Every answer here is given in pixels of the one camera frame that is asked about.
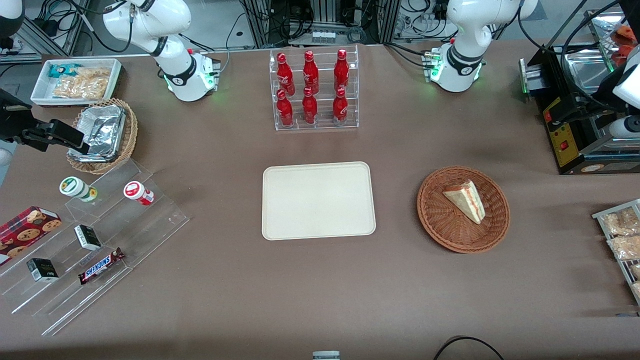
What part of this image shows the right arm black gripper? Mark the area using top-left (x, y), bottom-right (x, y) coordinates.
top-left (0, 89), bottom-right (91, 155)

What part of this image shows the triangular sandwich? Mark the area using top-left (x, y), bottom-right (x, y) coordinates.
top-left (442, 180), bottom-right (487, 225)

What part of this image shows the small tan wicker basket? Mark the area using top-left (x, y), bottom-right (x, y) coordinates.
top-left (66, 98), bottom-right (139, 175)

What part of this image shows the cream plastic tray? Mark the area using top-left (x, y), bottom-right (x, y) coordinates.
top-left (262, 161), bottom-right (377, 241)

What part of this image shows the large brown wicker basket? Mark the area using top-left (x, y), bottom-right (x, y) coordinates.
top-left (417, 165), bottom-right (511, 254)

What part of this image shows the tray of bagged snacks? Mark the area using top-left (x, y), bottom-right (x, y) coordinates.
top-left (592, 198), bottom-right (640, 306)

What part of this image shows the aluminium foil container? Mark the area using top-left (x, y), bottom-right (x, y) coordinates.
top-left (69, 104), bottom-right (126, 163)

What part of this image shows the white rectangular snack bin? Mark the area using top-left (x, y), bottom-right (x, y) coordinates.
top-left (30, 58), bottom-right (124, 107)

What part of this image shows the green capped yoghurt bottle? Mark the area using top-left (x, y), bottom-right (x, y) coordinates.
top-left (59, 176), bottom-right (99, 203)

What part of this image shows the clear bag of chips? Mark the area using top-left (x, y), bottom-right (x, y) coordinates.
top-left (52, 67), bottom-right (111, 100)

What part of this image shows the teal snack packet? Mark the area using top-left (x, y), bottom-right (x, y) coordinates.
top-left (48, 63), bottom-right (82, 79)

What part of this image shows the red cookie box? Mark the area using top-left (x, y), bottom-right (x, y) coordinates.
top-left (0, 205), bottom-right (63, 266)

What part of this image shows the red capped yoghurt bottle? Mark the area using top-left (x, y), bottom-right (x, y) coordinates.
top-left (123, 180), bottom-right (155, 207)

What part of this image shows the small black carton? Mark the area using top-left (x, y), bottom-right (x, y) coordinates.
top-left (73, 224), bottom-right (103, 252)
top-left (26, 257), bottom-right (60, 283)

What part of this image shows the clear acrylic stepped shelf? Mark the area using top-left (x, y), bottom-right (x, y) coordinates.
top-left (0, 158), bottom-right (190, 337)

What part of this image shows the Snickers chocolate bar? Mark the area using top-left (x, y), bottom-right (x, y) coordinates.
top-left (78, 247), bottom-right (126, 286)

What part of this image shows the red cola bottle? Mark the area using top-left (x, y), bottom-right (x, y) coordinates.
top-left (333, 48), bottom-right (351, 91)
top-left (276, 89), bottom-right (295, 127)
top-left (332, 87), bottom-right (349, 126)
top-left (302, 50), bottom-right (320, 95)
top-left (276, 53), bottom-right (296, 96)
top-left (301, 87), bottom-right (319, 125)

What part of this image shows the clear acrylic bottle rack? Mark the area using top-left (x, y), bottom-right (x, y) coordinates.
top-left (269, 45), bottom-right (360, 132)

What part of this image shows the black food warmer machine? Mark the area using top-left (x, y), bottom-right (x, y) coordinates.
top-left (519, 9), bottom-right (640, 175)

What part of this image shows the steel warmer pan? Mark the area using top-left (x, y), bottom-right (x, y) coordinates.
top-left (564, 47), bottom-right (623, 95)

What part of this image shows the clear bag of pastry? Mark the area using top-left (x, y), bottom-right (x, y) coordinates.
top-left (600, 207), bottom-right (640, 237)
top-left (607, 235), bottom-right (640, 261)

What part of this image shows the black cable loop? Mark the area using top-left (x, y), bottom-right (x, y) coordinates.
top-left (432, 335), bottom-right (505, 360)

